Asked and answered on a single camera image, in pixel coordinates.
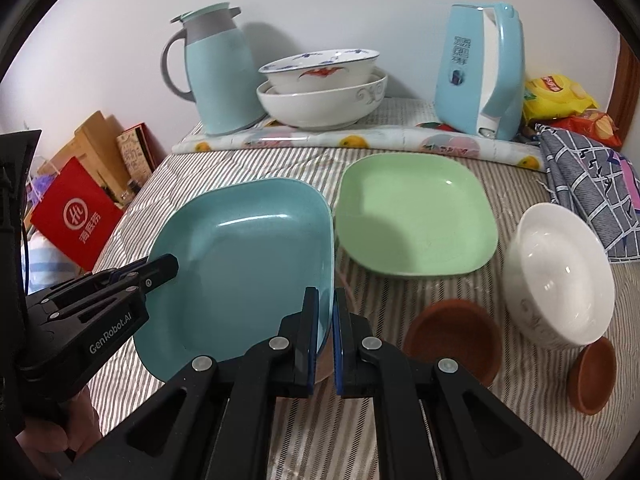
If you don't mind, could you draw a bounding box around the person's left hand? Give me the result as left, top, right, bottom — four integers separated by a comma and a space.
16, 385, 102, 479

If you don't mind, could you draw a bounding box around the green square plate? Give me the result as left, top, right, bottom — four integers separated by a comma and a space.
335, 153, 499, 278

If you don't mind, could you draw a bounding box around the teal thermos jug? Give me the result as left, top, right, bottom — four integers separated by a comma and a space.
160, 2, 265, 136

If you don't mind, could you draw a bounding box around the large white bowl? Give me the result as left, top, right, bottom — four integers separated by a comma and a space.
256, 68, 388, 131

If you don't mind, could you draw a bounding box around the striped tablecloth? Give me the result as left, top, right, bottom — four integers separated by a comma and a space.
86, 96, 640, 480

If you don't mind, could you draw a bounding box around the brown cardboard box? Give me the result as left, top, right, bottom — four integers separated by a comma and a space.
37, 110, 134, 207

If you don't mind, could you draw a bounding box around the light blue electric kettle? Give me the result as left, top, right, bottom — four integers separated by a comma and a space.
435, 2, 525, 141

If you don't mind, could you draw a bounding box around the blue patterned white bowl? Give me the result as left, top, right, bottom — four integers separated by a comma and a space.
258, 49, 380, 94

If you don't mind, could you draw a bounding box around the orange snack bag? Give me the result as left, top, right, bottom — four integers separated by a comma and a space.
549, 110, 623, 150

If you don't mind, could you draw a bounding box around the white ceramic bowl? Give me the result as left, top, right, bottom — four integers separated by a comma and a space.
502, 203, 615, 350

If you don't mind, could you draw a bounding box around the large brown saucer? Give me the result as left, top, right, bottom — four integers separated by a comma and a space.
402, 299, 502, 387

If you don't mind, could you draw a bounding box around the brown patterned box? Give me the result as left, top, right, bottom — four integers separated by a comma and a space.
116, 122, 157, 188

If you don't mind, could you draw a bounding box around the fruit pattern rolled mat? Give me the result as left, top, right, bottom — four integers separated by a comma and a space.
171, 119, 544, 172

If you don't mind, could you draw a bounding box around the grey checked cloth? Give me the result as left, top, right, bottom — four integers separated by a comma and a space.
535, 124, 639, 263

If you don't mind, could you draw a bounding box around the teal square plate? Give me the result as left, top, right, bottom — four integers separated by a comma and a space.
134, 178, 334, 382

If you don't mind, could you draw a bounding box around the red paper bag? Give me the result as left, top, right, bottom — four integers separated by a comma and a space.
32, 157, 122, 271

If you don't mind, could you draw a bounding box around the yellow chip bag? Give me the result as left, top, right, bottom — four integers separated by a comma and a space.
523, 74, 599, 124

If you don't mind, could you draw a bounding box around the small brown saucer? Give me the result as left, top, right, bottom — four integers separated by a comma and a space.
566, 337, 617, 416

